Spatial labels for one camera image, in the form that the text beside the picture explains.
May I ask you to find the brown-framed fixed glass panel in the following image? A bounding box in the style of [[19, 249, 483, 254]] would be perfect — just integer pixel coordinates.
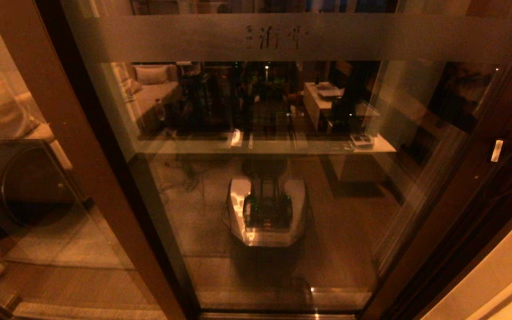
[[0, 0, 200, 320]]

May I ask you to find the brown-framed sliding glass door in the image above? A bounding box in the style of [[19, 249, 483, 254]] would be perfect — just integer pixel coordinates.
[[38, 0, 512, 320]]

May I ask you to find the dark brown door jamb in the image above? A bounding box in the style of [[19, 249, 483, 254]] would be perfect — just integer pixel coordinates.
[[389, 191, 512, 320]]

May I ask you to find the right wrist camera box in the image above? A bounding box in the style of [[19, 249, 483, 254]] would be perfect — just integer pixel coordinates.
[[489, 139, 505, 164]]

